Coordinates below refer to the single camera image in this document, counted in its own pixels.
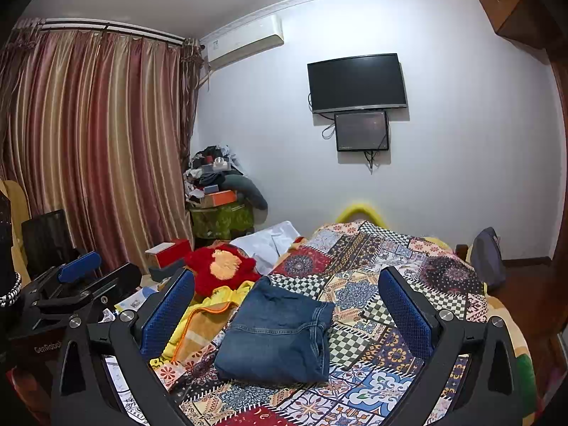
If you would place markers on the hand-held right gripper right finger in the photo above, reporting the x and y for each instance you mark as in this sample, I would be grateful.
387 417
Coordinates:
406 315

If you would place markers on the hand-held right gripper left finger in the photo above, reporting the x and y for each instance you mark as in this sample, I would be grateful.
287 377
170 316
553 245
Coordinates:
171 306

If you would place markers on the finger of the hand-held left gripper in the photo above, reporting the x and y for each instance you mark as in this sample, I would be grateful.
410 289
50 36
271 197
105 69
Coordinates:
80 266
120 277

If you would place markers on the blue denim jeans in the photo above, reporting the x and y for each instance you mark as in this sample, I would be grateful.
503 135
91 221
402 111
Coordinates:
275 333

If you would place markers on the printed papers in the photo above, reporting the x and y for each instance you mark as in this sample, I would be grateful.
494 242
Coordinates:
133 301

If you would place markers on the yellow fleece blanket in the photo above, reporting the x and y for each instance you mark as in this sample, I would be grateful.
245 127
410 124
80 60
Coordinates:
208 315

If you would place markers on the black monitor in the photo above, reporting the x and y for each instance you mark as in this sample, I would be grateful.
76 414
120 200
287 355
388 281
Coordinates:
44 235

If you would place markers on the red box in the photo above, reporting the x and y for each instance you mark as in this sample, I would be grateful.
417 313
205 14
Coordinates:
171 253

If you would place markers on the red plush toy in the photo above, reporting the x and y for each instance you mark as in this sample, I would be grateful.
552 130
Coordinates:
213 270

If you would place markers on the patchwork printed blanket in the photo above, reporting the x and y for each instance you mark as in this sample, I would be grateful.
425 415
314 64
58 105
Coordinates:
364 275

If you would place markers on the beige chair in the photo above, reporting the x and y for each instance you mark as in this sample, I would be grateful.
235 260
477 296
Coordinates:
17 204

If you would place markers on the green cloth covered table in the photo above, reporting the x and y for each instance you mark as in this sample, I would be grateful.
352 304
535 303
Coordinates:
222 219

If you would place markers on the grey bag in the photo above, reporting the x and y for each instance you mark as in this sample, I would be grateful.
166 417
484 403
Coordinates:
486 253

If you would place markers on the yellow cushion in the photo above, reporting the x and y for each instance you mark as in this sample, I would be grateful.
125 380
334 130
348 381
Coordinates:
355 211

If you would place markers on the white cloth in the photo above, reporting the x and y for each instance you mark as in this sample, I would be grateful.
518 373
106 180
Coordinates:
270 242

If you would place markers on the orange box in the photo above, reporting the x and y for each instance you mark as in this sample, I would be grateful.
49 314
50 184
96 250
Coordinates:
219 197

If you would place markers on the striped red curtain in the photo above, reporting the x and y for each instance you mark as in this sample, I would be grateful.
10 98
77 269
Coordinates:
88 142

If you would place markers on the pile of clutter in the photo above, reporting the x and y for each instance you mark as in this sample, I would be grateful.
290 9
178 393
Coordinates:
213 168

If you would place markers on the curtain rod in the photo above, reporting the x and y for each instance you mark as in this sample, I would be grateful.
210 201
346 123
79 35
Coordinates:
111 29

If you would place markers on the white air conditioner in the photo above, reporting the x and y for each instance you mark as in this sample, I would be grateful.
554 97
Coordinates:
244 40

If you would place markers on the small wall monitor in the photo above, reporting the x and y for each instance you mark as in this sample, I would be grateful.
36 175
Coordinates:
361 131

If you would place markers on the black wall television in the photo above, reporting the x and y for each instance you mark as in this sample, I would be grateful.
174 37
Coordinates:
357 82

